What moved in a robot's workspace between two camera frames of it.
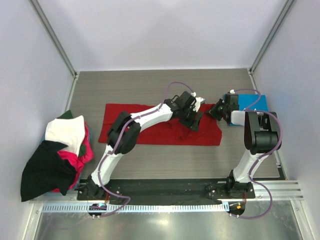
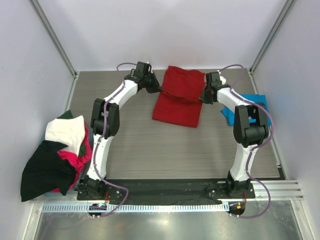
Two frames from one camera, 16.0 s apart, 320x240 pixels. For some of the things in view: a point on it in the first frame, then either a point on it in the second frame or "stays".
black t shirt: x=45 y=170 stays
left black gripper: x=193 y=124 -> x=156 y=87
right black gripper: x=213 y=111 -> x=203 y=97
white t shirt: x=69 y=131 stays
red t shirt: x=164 y=130 -> x=179 y=102
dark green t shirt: x=67 y=115 stays
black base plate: x=164 y=189 stays
